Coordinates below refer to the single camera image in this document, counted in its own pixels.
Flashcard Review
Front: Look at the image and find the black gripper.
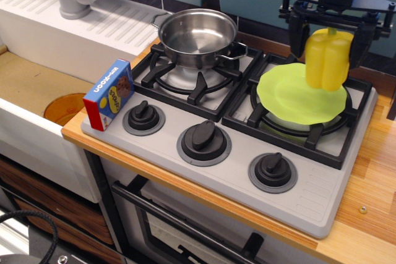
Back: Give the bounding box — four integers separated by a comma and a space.
279, 0, 395, 69

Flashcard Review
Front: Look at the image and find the yellow toy bell pepper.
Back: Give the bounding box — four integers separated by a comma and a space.
305, 27, 354, 92

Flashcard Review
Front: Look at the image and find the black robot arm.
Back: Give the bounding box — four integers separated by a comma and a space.
279, 0, 395, 69

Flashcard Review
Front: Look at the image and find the lime green plate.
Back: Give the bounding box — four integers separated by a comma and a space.
257, 62, 347, 125

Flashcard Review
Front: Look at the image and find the grey toy stove top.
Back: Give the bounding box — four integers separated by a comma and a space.
81, 45, 377, 238

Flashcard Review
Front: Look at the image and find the stainless steel pot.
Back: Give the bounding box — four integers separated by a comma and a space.
152, 9, 248, 69

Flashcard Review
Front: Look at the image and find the black right stove knob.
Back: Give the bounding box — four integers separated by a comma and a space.
248, 152, 298, 194

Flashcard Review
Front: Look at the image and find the black stove knob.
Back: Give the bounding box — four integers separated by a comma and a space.
123, 100, 166, 137
248, 152, 298, 194
176, 120, 232, 167

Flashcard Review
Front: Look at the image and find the black middle stove knob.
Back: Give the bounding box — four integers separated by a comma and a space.
176, 120, 232, 167

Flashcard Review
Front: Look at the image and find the black left stove knob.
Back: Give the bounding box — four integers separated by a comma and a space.
123, 100, 166, 137

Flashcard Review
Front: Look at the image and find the black right burner grate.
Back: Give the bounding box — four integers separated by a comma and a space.
222, 54, 377, 169

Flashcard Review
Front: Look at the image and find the black burner grate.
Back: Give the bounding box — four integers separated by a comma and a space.
222, 54, 377, 169
132, 43, 264, 122

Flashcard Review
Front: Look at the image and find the black left burner grate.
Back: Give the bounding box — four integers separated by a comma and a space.
132, 43, 264, 122

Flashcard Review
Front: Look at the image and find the blue cookie box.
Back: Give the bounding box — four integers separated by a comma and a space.
83, 59, 134, 132

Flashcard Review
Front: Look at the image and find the white toy sink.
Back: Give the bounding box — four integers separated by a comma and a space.
1, 0, 158, 203

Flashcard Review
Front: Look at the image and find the wooden drawer unit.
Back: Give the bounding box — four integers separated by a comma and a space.
1, 156, 124, 263

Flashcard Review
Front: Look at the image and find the oven door with black handle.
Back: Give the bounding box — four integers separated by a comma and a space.
111, 174, 276, 264

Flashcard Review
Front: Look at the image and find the black cable bottom left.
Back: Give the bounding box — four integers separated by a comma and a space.
0, 210, 59, 264

